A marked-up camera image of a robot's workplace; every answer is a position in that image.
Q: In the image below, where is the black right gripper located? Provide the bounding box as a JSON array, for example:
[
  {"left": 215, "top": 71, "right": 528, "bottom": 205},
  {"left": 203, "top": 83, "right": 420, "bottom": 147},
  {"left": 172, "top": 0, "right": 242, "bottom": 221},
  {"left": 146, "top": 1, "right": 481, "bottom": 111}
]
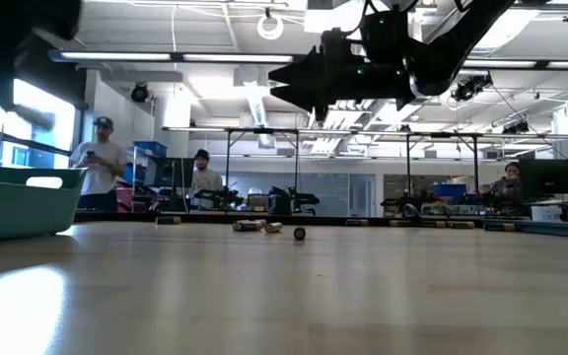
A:
[{"left": 268, "top": 29, "right": 367, "bottom": 123}]

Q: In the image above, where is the blue crate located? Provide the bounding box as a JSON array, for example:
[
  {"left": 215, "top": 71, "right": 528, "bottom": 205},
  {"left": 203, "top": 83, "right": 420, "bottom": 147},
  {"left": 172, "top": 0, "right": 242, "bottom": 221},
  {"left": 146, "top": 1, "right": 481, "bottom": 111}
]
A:
[{"left": 431, "top": 182, "right": 467, "bottom": 198}]

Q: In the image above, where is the person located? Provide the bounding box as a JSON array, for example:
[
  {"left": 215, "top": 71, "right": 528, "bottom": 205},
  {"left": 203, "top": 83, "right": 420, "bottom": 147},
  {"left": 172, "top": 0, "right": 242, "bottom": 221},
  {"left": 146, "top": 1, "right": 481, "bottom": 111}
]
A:
[
  {"left": 69, "top": 115, "right": 128, "bottom": 212},
  {"left": 490, "top": 161, "right": 525, "bottom": 204},
  {"left": 188, "top": 148, "right": 225, "bottom": 209}
]

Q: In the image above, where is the black background rig frame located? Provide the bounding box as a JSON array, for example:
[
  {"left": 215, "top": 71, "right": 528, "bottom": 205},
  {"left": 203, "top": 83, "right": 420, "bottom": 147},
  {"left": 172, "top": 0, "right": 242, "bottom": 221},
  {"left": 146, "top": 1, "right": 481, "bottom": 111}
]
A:
[
  {"left": 404, "top": 130, "right": 480, "bottom": 194},
  {"left": 223, "top": 126, "right": 301, "bottom": 191}
]

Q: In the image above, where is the green plastic bin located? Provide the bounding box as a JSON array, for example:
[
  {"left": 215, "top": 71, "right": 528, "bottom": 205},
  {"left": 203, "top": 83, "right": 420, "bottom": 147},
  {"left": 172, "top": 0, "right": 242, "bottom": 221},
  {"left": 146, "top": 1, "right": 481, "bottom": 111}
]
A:
[{"left": 0, "top": 165, "right": 88, "bottom": 243}]

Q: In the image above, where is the black aluminium table frame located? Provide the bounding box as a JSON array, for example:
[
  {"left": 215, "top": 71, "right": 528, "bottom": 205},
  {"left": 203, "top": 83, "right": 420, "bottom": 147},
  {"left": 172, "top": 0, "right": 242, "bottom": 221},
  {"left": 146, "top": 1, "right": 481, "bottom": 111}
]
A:
[{"left": 69, "top": 210, "right": 568, "bottom": 241}]

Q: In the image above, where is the white box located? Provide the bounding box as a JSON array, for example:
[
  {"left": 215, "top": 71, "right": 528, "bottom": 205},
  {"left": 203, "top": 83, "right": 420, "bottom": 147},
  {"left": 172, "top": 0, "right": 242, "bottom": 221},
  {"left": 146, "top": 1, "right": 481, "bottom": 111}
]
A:
[{"left": 531, "top": 205, "right": 564, "bottom": 222}]

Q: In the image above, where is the white ceiling air duct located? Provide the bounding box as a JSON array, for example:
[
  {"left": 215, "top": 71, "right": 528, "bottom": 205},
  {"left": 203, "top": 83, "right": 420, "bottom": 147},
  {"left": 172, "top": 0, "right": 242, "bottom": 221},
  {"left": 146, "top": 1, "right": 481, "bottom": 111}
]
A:
[{"left": 234, "top": 66, "right": 275, "bottom": 128}]

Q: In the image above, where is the white cable coil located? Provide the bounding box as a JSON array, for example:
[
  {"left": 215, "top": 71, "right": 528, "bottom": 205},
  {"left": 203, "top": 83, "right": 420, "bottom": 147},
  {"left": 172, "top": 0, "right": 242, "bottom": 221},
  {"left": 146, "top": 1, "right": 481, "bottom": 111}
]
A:
[{"left": 256, "top": 13, "right": 284, "bottom": 41}]

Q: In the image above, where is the large window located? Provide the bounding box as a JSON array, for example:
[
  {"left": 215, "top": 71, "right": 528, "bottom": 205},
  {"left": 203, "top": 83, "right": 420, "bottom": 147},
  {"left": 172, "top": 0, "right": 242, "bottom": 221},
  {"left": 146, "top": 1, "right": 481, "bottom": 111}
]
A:
[{"left": 0, "top": 73, "right": 79, "bottom": 169}]

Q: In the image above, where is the dark computer monitor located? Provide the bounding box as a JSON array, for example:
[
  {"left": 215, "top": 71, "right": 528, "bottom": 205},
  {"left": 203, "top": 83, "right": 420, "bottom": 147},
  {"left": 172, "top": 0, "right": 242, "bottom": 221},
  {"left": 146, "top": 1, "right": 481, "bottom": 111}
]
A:
[
  {"left": 519, "top": 157, "right": 568, "bottom": 198},
  {"left": 144, "top": 157, "right": 195, "bottom": 188}
]

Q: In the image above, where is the ceiling LED light bar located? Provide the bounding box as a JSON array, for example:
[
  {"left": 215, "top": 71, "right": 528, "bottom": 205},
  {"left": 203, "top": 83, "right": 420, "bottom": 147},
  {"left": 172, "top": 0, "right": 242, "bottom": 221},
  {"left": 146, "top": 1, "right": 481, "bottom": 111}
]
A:
[{"left": 49, "top": 48, "right": 568, "bottom": 70}]

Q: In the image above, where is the blue storage bin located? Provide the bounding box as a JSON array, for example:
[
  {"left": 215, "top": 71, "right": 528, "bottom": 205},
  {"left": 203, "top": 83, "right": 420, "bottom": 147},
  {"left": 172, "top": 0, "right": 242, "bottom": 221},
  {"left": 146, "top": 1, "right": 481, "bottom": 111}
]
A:
[{"left": 133, "top": 141, "right": 169, "bottom": 158}]

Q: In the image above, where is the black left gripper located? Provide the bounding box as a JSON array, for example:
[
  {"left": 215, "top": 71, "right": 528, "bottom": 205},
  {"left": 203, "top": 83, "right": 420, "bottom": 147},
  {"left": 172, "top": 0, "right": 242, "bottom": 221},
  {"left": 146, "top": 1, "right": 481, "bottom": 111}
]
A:
[{"left": 0, "top": 41, "right": 54, "bottom": 130}]

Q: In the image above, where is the black spotlight cluster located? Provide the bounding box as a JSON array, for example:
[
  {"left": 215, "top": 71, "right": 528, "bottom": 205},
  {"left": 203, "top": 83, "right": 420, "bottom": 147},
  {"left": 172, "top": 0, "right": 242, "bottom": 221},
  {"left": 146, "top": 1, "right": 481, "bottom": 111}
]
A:
[{"left": 453, "top": 72, "right": 493, "bottom": 103}]

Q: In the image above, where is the black ceiling spotlight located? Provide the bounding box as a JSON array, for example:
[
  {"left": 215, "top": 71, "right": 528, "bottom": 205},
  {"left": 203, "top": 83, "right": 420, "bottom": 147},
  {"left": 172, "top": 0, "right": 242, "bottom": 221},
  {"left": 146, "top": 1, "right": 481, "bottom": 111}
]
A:
[{"left": 130, "top": 82, "right": 150, "bottom": 104}]

